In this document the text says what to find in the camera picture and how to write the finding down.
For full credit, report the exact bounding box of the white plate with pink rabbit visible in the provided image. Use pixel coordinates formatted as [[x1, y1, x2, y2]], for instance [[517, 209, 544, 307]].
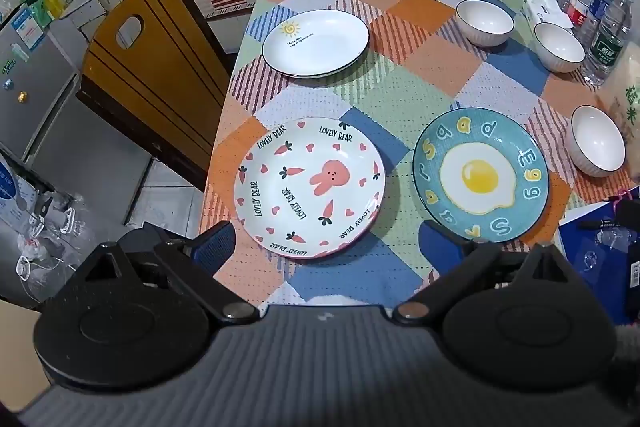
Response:
[[234, 117, 387, 260]]

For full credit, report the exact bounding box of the blue box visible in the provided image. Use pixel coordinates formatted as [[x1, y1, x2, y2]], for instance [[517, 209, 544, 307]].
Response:
[[557, 194, 640, 326]]

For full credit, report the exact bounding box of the white tissue pack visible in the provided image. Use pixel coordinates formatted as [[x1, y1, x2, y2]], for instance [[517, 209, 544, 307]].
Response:
[[522, 0, 576, 28]]

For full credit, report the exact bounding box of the white bowl with dark rim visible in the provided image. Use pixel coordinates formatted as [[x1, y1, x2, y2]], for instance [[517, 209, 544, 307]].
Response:
[[455, 0, 515, 46], [533, 22, 586, 74], [571, 105, 627, 178]]

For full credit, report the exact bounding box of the clear bag of rice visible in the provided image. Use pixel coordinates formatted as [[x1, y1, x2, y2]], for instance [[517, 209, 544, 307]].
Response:
[[596, 51, 640, 182]]

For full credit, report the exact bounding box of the checked colourful tablecloth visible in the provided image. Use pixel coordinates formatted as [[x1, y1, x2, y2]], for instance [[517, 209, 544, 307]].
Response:
[[199, 0, 640, 308]]

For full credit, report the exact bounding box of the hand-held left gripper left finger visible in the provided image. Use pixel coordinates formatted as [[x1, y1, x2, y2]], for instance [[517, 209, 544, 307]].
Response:
[[82, 221, 262, 326]]

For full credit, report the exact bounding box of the teal plate with fried egg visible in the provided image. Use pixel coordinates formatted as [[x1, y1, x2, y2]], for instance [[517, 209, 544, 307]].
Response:
[[412, 108, 550, 244]]

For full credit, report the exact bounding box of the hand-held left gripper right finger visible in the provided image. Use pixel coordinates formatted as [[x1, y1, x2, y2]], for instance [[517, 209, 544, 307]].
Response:
[[392, 221, 567, 327]]

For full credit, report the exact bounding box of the green label water bottle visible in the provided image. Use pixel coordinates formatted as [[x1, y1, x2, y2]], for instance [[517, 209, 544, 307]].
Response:
[[582, 0, 637, 86]]

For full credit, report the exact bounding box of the black marker pen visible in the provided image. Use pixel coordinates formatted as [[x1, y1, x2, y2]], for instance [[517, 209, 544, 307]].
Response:
[[579, 217, 622, 230]]

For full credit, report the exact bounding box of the grey refrigerator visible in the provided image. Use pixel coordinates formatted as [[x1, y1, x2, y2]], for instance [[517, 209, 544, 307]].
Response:
[[0, 0, 83, 164]]

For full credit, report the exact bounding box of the clear plastic bags pile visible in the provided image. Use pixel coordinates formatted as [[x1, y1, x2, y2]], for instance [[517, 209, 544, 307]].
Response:
[[0, 157, 98, 305]]

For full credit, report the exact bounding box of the white plate with sun print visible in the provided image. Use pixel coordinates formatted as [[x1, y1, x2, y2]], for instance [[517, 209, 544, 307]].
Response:
[[262, 9, 371, 79]]

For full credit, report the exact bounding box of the brown wooden chair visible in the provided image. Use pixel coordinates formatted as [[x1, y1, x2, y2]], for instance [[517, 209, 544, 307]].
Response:
[[76, 0, 237, 194]]

